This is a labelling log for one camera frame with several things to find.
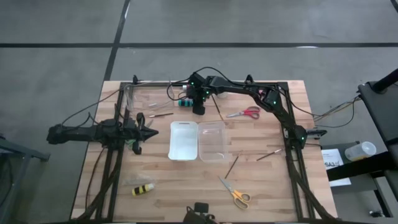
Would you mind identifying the clear plastic bag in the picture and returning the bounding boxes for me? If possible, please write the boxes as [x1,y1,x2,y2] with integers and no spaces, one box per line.
[122,173,157,187]

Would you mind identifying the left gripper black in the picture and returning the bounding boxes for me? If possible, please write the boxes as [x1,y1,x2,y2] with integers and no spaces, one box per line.
[123,112,159,156]

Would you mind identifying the yellow black striped paint bottle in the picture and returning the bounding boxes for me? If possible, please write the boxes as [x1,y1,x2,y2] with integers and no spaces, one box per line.
[131,183,155,197]

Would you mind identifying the black metal rig frame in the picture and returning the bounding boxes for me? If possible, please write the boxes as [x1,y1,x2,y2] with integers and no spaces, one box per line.
[70,74,340,223]

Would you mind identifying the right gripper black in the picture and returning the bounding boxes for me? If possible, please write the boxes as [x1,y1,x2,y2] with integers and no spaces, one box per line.
[187,73,213,116]

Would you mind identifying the black paintbrush yellow ferrule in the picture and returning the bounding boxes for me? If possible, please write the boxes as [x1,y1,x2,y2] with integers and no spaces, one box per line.
[211,95,224,122]

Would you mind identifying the black pen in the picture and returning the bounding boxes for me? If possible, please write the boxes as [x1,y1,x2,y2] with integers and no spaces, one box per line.
[148,112,174,119]

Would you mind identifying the red-handled scissors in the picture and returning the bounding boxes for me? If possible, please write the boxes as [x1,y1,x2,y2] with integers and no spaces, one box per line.
[226,106,261,120]

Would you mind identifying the white printed paper sheet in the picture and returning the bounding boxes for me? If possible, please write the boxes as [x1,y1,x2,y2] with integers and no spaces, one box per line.
[322,148,352,187]

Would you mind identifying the bundle of coloured wires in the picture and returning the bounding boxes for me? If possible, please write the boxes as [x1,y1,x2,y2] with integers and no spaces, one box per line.
[312,95,362,129]

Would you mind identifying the black metal cart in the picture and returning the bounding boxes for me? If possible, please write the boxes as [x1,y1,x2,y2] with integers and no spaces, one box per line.
[322,67,398,218]

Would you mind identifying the long black cable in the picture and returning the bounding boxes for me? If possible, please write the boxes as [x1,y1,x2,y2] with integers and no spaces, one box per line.
[60,82,137,126]

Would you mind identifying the yellow-handled scissors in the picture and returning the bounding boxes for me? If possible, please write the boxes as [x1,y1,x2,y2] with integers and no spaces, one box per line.
[218,176,251,210]

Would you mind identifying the frosted translucent plastic bin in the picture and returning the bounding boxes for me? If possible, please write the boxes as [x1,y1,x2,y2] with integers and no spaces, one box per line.
[197,121,227,163]

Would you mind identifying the grey metal table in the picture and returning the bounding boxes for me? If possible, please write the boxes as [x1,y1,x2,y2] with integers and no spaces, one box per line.
[0,133,50,224]

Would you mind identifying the clear plastic bin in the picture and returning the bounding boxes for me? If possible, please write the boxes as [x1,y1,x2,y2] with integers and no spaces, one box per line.
[123,81,175,113]

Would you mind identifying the thin dark paintbrush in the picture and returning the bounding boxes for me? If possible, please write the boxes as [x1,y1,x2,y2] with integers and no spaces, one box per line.
[224,151,243,180]

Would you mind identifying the brown paintbrush silver ferrule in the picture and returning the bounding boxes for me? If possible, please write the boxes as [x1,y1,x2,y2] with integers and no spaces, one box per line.
[256,148,284,162]

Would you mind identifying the white plastic bin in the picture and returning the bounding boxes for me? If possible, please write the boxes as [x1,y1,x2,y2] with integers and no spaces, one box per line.
[168,121,199,161]

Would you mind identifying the black boxy device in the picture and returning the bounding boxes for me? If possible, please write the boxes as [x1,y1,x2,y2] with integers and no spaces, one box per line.
[185,202,218,224]

